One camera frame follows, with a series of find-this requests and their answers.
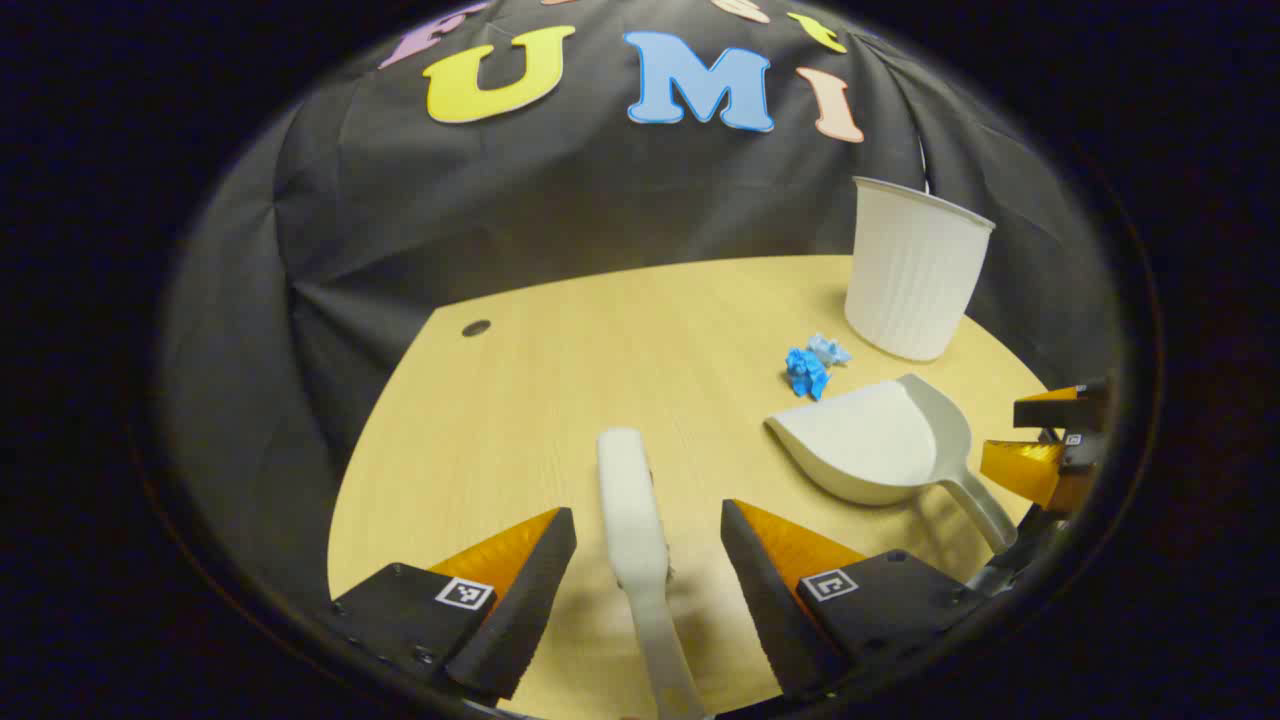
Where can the white dustpan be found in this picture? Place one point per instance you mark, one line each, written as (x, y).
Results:
(860, 440)

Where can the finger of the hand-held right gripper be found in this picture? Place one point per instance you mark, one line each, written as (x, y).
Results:
(1040, 472)
(1065, 410)

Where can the wooden desktop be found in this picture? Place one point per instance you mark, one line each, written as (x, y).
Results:
(520, 400)

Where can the black backdrop cloth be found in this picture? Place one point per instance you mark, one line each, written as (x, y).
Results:
(600, 200)

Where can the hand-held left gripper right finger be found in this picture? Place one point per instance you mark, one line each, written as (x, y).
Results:
(765, 600)

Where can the light blue paper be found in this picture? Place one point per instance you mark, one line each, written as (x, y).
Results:
(830, 349)

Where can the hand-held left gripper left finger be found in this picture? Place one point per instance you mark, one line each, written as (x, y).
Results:
(520, 600)

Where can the small white broom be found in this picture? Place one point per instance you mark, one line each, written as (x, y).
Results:
(630, 500)

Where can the dark blue paper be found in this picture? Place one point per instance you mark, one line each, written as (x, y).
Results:
(806, 372)

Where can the white ribbed garbage bin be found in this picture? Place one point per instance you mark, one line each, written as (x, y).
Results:
(915, 270)

